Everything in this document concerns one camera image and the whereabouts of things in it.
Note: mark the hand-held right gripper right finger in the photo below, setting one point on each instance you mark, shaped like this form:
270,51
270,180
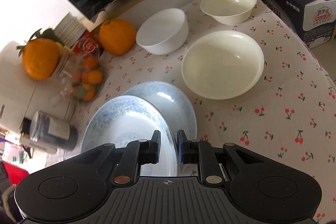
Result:
181,146

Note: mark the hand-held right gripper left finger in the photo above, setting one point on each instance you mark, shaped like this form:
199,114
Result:
156,146

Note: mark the blue patterned plate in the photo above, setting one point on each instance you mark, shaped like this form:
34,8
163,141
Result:
173,100
118,124

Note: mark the large cream bowl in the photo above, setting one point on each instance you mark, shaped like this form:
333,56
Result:
223,66

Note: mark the white bowl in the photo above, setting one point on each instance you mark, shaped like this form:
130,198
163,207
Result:
162,29

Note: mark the cherry print tablecloth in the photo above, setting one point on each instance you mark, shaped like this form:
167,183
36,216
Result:
262,113

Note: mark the clear jar of small oranges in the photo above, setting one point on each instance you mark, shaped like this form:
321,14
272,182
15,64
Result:
86,77

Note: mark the dark jar with silver lid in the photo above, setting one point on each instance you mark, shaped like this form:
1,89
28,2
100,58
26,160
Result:
55,129

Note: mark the large orange with leaves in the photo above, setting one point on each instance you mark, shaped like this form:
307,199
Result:
116,36
39,58

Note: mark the white flat labelled box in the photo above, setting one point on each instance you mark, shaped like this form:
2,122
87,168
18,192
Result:
36,145

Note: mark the red cloth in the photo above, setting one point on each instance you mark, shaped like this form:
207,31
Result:
10,172

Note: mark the white appliance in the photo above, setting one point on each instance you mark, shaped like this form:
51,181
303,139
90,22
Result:
15,98

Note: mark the small cream bowl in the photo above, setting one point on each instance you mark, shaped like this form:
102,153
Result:
228,3

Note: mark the dark blue cardboard box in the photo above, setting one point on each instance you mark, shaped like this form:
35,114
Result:
312,14

